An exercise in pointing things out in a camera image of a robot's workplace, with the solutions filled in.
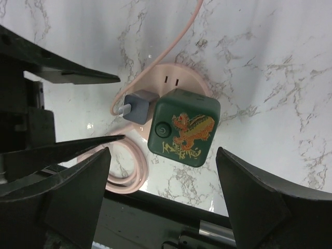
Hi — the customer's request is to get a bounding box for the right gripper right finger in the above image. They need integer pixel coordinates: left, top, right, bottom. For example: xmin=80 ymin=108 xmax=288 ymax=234
xmin=216 ymin=147 xmax=331 ymax=248

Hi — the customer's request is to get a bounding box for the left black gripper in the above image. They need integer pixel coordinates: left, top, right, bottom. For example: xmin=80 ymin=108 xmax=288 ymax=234
xmin=1 ymin=26 xmax=125 ymax=182

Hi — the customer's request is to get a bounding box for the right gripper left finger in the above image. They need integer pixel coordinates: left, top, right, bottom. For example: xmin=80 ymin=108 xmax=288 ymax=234
xmin=1 ymin=148 xmax=111 ymax=248

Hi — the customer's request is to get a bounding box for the green cube plug adapter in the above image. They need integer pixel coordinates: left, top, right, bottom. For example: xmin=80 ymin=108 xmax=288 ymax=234
xmin=147 ymin=88 xmax=220 ymax=168

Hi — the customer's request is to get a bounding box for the grey USB charger block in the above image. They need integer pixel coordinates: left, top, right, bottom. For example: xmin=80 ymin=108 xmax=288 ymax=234
xmin=119 ymin=90 xmax=159 ymax=125

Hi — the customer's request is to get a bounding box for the pink round disc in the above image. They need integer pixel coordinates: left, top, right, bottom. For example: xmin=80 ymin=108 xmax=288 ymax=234
xmin=126 ymin=64 xmax=211 ymax=140

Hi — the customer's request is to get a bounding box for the aluminium rail bar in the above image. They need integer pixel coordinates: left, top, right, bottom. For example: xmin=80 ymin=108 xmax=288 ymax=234
xmin=199 ymin=220 xmax=234 ymax=240

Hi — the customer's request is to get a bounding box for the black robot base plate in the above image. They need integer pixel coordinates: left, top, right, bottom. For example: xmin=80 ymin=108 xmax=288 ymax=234
xmin=94 ymin=191 xmax=236 ymax=248

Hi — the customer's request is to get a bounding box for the pink coiled cable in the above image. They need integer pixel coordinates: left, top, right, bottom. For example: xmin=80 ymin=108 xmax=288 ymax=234
xmin=62 ymin=132 xmax=150 ymax=195

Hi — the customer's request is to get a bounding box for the thin pink USB cable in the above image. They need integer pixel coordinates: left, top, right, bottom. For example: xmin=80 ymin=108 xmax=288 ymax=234
xmin=109 ymin=0 xmax=205 ymax=117

